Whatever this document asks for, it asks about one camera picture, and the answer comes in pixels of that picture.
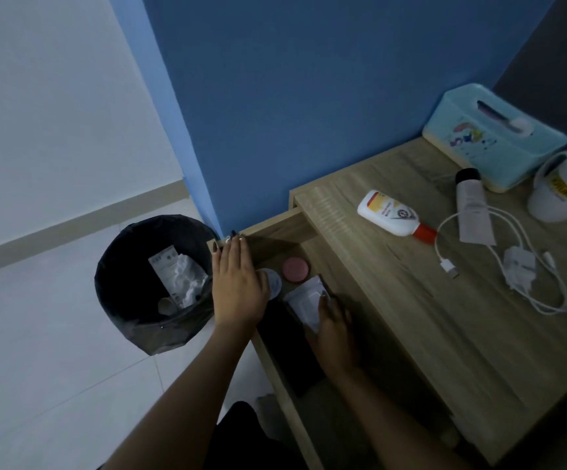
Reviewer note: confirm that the person's right hand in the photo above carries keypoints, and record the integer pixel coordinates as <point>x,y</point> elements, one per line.
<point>335,342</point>

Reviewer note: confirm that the person's left hand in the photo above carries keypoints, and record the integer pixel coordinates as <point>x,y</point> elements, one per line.
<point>237,293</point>

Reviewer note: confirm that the person's right fingers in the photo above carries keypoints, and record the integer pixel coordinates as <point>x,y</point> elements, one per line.
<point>332,314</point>

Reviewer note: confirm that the person's left little finger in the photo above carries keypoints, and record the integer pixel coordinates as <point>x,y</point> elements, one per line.
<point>216,261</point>

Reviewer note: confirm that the person's left thumb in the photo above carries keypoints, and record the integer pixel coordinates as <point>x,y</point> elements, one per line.
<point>264,288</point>

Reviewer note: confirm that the person's left middle finger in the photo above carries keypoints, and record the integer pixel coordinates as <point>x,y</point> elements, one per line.
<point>234,253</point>

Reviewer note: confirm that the white paper packet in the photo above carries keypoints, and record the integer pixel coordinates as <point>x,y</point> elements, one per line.
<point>303,298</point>

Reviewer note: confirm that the person's left forearm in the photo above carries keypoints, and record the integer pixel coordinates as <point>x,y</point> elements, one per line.
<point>185,406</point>

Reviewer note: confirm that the person's right forearm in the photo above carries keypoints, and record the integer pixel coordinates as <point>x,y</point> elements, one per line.
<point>396,425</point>

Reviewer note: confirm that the white round container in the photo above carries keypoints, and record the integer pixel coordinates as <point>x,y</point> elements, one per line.
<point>273,283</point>

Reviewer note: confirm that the crumpled white tissue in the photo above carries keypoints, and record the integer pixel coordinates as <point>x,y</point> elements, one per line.
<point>190,278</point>

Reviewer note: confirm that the pink round jar lid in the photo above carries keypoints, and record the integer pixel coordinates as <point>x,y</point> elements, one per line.
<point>296,270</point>

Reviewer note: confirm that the wooden drawer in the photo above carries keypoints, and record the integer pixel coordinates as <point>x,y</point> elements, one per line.
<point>283,234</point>

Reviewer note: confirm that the white printed carton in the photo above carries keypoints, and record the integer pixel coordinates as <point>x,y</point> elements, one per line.
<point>163,269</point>

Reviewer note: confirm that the black flat box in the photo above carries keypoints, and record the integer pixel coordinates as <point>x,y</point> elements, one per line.
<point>288,352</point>

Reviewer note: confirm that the cardboard tube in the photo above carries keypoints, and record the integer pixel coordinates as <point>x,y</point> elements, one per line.
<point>167,306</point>

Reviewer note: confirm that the black trash bin with bag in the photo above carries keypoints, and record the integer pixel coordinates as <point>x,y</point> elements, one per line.
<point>126,288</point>

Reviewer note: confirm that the wooden bedside table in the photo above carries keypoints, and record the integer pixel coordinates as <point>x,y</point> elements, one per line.
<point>435,337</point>

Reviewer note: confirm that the white bottle with red cap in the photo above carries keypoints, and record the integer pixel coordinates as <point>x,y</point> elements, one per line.
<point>386,212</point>

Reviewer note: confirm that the person's black clothing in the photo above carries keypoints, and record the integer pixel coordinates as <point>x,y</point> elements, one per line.
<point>249,445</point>

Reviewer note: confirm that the white tube with black cap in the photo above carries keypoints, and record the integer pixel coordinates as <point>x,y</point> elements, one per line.
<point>473,210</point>

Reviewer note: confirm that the white charger adapter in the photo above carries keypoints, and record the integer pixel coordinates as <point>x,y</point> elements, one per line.
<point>518,264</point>

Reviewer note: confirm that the teal plastic tissue box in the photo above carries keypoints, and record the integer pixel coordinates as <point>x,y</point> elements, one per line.
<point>479,146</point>

